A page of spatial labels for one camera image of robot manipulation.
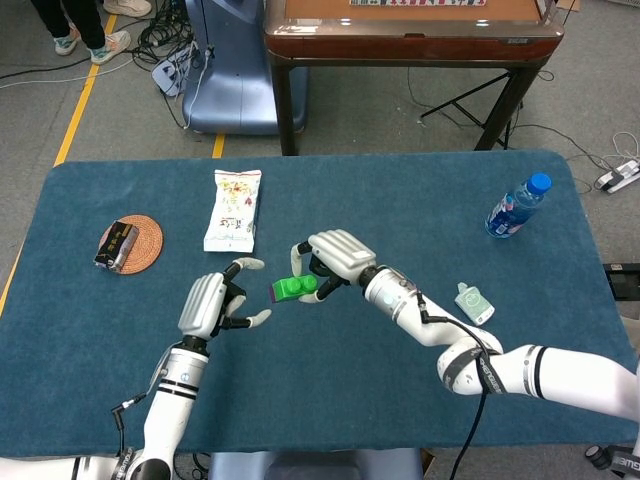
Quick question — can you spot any brown mahjong table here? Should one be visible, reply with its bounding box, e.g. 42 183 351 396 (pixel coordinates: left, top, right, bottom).
263 0 565 156

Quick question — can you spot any person in black trousers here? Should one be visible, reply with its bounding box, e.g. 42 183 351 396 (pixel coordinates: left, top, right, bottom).
29 0 132 66

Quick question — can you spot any grey blue robot torso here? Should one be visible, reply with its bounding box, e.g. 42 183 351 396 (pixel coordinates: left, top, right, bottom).
207 447 424 480

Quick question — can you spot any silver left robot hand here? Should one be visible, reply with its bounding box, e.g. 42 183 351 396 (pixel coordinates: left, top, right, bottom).
177 257 274 344

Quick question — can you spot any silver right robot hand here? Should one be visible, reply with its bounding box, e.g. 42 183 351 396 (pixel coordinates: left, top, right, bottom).
290 228 379 305

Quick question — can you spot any row of face-up mahjong tiles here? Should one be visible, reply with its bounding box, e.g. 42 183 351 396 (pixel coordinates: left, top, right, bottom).
348 0 489 8

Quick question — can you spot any green toy brick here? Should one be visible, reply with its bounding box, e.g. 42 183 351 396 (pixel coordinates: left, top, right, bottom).
272 274 320 304

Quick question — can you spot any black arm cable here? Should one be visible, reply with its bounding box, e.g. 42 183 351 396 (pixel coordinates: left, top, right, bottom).
417 292 494 480
110 392 151 459

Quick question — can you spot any small black carton box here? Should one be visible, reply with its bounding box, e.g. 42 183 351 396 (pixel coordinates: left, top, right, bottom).
93 219 141 274

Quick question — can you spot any black tripod stand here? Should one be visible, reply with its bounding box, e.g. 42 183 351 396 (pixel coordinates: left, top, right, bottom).
418 69 516 151

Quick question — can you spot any pale green wipes packet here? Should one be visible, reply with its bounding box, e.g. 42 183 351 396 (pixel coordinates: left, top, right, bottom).
453 282 496 327

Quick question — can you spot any round woven orange coaster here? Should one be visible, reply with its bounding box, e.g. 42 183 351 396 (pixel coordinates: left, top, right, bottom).
98 214 165 276

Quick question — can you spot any thin black hanging cable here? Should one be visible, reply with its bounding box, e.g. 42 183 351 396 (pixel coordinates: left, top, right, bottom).
198 0 216 61

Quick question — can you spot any blue robot pedestal base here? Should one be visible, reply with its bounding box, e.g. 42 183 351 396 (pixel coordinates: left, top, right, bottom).
180 0 310 136

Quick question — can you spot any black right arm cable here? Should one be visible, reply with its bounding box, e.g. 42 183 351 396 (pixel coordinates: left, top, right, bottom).
417 292 494 480

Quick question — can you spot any tangle of black floor cables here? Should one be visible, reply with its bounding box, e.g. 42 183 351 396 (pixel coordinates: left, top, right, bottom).
130 0 201 101

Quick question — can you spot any white snack bag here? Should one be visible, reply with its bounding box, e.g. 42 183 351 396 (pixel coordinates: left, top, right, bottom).
202 168 263 254

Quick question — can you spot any black equipment box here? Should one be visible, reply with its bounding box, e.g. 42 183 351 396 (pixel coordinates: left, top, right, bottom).
602 262 640 301

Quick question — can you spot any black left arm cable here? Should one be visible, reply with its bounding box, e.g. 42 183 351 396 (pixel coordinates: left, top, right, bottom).
110 392 151 459

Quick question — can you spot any blue plastic water bottle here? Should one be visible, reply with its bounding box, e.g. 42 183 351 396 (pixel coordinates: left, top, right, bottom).
484 172 553 239

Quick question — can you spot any blue felt table cloth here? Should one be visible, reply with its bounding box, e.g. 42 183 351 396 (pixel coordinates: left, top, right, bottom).
0 149 640 459

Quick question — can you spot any white power strip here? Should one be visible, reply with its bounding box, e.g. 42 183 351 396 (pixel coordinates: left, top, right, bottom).
593 162 640 194

